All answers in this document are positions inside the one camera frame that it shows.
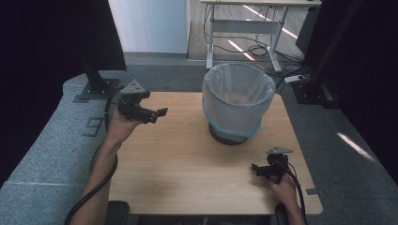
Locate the white metal table frame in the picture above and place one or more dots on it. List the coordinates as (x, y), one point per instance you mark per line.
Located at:
(244, 26)

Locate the white power strip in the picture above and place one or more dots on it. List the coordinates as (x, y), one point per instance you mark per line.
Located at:
(294, 78)

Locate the black chair armrest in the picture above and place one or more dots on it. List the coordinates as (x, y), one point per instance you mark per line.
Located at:
(281, 217)
(119, 213)

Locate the small grey tape piece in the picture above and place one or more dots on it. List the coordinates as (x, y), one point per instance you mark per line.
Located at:
(312, 191)

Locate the white partition panel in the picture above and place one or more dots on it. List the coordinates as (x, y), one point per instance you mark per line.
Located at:
(150, 25)

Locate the person's left hand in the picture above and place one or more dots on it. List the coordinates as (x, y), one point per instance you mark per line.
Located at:
(120, 128)

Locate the dark curtain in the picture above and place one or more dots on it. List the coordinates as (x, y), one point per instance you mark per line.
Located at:
(40, 62)
(369, 78)

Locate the trash bin with white liner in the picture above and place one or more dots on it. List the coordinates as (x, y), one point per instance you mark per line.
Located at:
(236, 106)

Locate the black metal stand with base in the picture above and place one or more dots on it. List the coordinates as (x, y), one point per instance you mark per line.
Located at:
(313, 84)

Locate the black trash bin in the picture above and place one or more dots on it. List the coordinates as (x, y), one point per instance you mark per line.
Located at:
(230, 138)

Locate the black stand base left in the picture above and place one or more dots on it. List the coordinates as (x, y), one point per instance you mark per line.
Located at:
(97, 86)

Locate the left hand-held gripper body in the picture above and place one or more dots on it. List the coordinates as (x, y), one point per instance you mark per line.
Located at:
(131, 100)

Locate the person's right hand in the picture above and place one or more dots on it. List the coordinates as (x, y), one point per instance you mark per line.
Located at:
(284, 190)

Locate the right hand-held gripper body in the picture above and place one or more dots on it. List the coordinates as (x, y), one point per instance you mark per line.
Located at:
(278, 164)

